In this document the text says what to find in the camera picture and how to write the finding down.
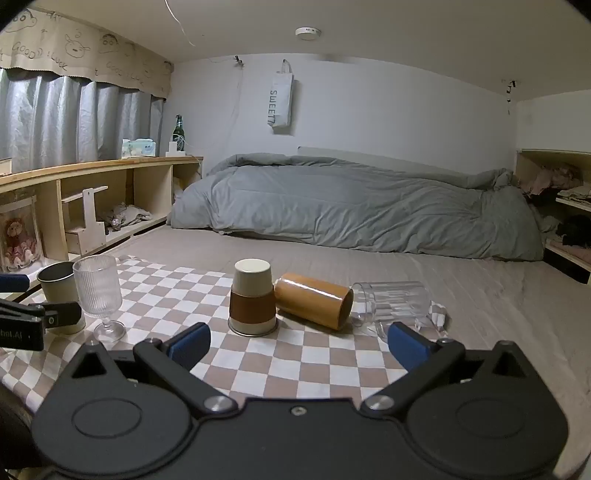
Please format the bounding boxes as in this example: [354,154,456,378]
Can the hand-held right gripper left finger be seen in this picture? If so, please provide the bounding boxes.
[60,322,238,418]

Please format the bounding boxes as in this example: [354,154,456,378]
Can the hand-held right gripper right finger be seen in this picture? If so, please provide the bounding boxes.
[361,322,539,418]

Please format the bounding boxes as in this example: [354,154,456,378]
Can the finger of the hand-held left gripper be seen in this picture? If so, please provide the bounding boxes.
[0,274,30,293]
[0,298,83,331]

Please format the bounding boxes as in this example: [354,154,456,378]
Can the cream cup with dark inside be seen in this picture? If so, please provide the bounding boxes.
[37,261,86,334]

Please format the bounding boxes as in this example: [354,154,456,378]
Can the cream cup with brown sleeve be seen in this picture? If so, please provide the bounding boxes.
[228,258,278,337]

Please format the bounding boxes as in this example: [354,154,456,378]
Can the brown bamboo cup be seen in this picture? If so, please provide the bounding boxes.
[274,272,355,330]

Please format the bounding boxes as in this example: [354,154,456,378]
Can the plush toy in clear bag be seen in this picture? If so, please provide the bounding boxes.
[0,196,44,273]

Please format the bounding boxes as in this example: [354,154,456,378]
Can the ribbed clear glass goblet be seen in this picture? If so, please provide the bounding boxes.
[73,255,126,343]

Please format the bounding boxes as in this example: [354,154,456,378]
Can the clear glass mug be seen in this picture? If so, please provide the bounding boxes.
[351,281,451,343]

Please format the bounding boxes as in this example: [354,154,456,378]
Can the small wooden stool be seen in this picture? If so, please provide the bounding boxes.
[61,186,109,256]

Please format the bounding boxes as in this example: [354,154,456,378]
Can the brown white checkered cloth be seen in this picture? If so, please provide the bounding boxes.
[0,255,451,416]

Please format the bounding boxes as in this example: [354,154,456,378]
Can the grey crumpled clothes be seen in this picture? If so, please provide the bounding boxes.
[99,202,153,232]

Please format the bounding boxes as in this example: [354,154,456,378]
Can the long wooden shelf unit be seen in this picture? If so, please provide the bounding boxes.
[0,155,204,278]

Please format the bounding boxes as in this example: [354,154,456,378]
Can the grey duvet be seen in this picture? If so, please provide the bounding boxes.
[167,154,546,263]

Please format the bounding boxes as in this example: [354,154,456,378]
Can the grey curtain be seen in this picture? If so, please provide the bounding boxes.
[0,69,166,174]

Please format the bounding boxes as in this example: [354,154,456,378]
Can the tissue pack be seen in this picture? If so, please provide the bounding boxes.
[121,138,157,159]

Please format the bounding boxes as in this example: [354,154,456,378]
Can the black clothes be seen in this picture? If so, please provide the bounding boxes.
[554,215,591,246]

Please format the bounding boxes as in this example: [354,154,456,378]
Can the pink crumpled clothes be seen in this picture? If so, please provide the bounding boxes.
[519,167,583,198]

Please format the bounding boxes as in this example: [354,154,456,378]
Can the wooden cubby shelf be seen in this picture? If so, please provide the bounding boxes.
[515,148,591,284]

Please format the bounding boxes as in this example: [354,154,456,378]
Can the folded beige clothes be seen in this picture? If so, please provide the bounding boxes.
[558,182,591,206]

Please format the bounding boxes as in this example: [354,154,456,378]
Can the beige cartoon print valance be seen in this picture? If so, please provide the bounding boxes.
[0,7,174,99]

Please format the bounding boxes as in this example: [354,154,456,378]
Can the white hanging tote bag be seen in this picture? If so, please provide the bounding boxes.
[269,59,296,136]

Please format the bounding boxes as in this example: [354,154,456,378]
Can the white wall cable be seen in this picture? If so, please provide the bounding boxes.
[201,55,246,178]

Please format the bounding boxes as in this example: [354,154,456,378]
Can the white hanging cable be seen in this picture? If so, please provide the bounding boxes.
[165,0,197,47]

